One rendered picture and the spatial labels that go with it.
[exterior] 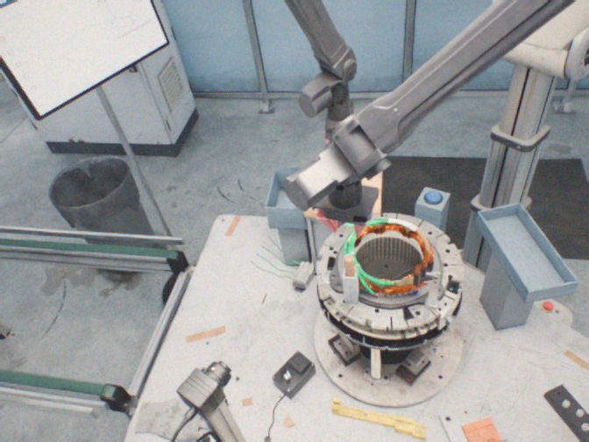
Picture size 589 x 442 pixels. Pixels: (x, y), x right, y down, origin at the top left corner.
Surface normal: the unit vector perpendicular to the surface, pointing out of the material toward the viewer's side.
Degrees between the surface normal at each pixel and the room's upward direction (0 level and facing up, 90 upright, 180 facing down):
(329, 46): 93
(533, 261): 0
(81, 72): 83
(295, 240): 90
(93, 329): 0
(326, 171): 39
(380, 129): 76
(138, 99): 90
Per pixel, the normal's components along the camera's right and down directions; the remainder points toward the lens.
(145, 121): -0.19, 0.72
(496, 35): -0.60, 0.44
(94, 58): 0.76, 0.29
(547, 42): -0.74, 0.55
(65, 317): -0.12, -0.69
